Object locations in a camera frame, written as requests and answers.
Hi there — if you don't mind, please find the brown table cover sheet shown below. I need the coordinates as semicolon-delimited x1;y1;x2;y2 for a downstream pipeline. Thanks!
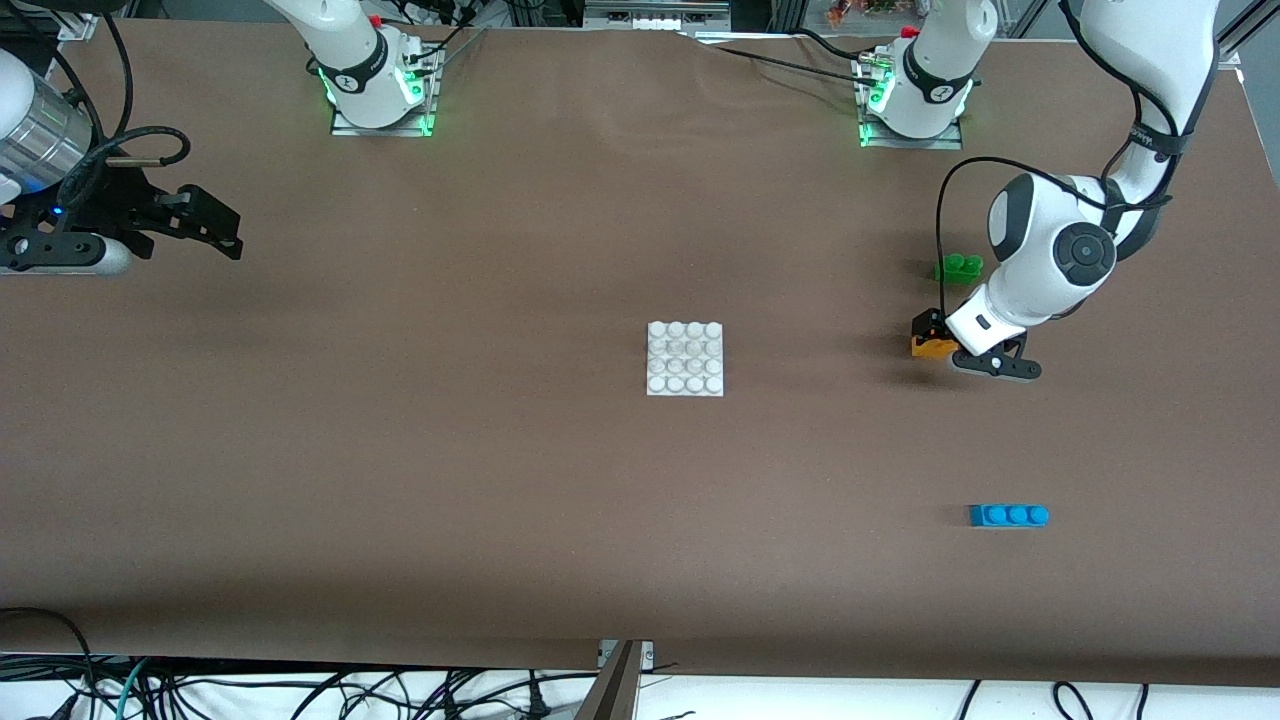
0;20;1280;689

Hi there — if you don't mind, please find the black base power cable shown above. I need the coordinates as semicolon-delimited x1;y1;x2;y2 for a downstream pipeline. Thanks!
405;15;493;76

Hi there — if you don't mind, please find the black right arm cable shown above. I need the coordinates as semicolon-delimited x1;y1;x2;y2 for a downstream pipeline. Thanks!
35;10;193;216

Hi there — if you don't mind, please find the aluminium profile post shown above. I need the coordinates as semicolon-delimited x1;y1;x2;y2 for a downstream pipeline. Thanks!
573;640;643;720

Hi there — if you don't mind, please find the white studded base plate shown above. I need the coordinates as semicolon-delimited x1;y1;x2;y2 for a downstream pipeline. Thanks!
646;320;725;398

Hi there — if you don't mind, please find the black looping floor cable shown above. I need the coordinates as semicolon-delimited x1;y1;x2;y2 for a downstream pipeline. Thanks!
0;607;96;720

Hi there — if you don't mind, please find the long black table cable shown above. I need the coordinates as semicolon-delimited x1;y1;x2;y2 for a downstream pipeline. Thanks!
690;33;881;79

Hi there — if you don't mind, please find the teal floor cable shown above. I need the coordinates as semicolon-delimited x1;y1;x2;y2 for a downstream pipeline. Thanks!
112;657;151;720

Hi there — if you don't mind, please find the short black table cable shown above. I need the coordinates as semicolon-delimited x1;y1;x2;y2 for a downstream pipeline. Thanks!
795;28;881;59

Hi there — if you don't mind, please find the orange toy pile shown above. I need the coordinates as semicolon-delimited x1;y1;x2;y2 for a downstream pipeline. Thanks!
826;0;901;26

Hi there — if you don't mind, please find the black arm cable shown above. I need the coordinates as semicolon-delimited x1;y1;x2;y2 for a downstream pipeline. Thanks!
935;0;1223;316
35;10;193;216

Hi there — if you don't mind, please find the blue three-stud block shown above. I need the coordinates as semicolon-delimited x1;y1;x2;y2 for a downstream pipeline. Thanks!
969;504;1050;529

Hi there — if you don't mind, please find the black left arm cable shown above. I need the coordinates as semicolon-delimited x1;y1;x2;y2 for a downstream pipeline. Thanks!
935;0;1223;316

